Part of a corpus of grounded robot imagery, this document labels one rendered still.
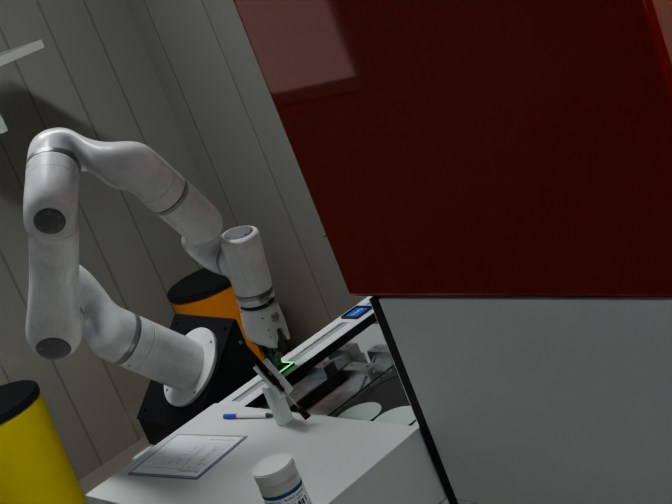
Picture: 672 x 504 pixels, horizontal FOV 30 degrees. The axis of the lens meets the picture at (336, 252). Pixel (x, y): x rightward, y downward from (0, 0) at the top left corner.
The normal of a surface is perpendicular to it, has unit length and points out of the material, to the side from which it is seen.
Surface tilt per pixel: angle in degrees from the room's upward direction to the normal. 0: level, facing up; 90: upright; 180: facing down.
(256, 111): 90
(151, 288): 90
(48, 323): 95
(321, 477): 0
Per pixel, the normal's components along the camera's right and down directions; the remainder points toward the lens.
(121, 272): 0.62, 0.00
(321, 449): -0.36, -0.89
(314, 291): -0.69, 0.45
